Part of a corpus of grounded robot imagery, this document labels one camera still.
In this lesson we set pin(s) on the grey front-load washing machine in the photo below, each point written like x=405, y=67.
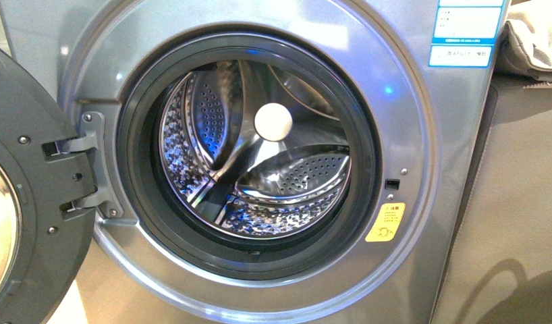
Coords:
x=411, y=130

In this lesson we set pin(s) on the grey washing machine door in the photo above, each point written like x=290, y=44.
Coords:
x=36, y=188

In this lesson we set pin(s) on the stainless steel washer drum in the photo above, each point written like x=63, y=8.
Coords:
x=252, y=151

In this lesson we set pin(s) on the yellow warning sticker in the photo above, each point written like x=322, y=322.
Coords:
x=387, y=222

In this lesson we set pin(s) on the blue white energy label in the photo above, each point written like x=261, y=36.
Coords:
x=465, y=33

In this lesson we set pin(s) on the brown cabinet side panel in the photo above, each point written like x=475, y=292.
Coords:
x=500, y=265

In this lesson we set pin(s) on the beige folded cloth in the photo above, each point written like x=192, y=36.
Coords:
x=526, y=43

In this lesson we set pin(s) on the grey door hinge bracket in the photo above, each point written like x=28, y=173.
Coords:
x=92, y=142

